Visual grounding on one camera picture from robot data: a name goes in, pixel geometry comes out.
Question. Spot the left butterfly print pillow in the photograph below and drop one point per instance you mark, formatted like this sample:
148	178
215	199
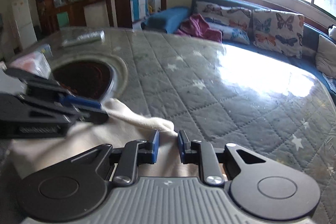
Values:
233	22

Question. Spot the magenta cloth on sofa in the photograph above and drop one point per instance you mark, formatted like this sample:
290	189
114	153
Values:
196	26

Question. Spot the white refrigerator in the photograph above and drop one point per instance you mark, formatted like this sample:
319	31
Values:
23	23

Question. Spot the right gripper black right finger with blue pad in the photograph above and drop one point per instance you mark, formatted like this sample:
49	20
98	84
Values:
205	156

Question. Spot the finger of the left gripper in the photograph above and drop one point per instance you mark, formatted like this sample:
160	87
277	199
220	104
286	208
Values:
49	90
83	110

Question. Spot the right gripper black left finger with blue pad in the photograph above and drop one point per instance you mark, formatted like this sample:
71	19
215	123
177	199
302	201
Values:
132	155

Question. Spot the panda plush toy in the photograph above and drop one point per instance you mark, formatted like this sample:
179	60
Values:
332	31

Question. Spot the grey plain cushion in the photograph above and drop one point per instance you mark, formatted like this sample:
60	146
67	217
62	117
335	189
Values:
325	59

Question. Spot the cream beige garment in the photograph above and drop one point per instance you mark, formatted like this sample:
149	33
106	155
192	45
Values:
123	125

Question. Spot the butterfly print pillow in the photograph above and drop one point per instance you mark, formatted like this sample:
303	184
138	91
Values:
233	22
278	31

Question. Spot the round black table stove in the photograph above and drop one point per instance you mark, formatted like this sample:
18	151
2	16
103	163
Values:
91	75

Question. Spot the silver remote control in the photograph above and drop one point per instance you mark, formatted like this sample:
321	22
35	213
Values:
85	38

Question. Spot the grey quilted star table cover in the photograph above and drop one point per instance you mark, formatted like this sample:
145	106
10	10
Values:
275	121

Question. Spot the pink white tissue pack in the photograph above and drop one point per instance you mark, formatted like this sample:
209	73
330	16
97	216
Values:
35	62

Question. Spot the right butterfly print pillow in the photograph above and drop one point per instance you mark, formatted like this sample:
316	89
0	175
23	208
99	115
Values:
278	31

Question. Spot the blue white small cabinet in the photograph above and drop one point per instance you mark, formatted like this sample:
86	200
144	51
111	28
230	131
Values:
139	9

